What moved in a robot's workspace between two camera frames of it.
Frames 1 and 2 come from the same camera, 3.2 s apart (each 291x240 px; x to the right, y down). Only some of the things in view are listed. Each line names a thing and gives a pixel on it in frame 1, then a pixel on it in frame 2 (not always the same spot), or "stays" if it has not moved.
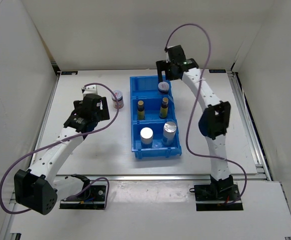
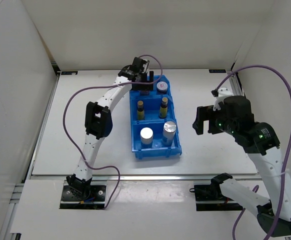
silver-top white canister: x=169 y=132 stays
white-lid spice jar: x=120 y=98 to x=144 y=93
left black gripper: x=103 y=114 to x=143 y=87
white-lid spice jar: x=163 y=87 stays
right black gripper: x=162 y=65 to x=204 y=113
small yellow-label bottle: x=164 y=108 stays
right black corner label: x=217 y=71 stays
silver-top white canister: x=146 y=137 stays
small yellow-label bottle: x=141 y=112 stays
